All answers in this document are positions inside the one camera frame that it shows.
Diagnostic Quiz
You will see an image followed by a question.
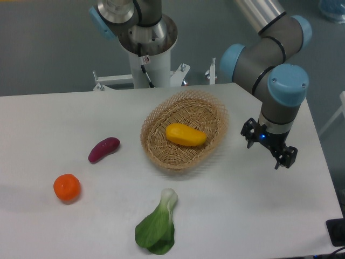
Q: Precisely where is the white metal base frame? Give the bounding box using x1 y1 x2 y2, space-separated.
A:
93 63 190 91

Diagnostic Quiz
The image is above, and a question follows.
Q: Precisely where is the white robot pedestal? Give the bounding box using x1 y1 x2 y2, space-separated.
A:
128 50 171 88

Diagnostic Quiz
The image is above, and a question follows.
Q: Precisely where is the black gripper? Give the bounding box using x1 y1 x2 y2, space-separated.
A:
240 118 298 169

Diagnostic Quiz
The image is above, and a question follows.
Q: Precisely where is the white frame right edge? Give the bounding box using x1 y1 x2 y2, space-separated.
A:
318 91 345 138

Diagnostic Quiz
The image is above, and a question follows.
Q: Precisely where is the black device at table edge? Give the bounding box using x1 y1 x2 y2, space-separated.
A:
326 218 344 247

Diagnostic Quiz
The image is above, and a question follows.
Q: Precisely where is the blue object top right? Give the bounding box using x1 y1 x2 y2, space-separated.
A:
319 0 344 23

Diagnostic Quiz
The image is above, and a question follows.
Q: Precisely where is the woven wicker basket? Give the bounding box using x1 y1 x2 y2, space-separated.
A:
140 90 229 171

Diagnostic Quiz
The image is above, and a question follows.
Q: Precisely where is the purple sweet potato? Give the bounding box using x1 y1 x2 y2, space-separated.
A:
88 137 120 163

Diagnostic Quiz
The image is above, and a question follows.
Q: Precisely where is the orange tangerine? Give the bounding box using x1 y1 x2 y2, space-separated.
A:
53 174 81 201

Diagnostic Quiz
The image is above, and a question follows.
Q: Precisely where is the green bok choy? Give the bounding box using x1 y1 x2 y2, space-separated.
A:
135 188 178 255

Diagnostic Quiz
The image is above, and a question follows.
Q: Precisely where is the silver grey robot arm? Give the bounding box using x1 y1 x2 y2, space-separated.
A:
89 1 312 168

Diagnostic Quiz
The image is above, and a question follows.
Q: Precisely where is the yellow mango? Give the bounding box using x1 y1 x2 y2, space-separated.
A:
165 123 207 146

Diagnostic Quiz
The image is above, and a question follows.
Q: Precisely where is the black cable on pedestal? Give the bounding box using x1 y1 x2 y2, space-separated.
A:
136 42 156 89

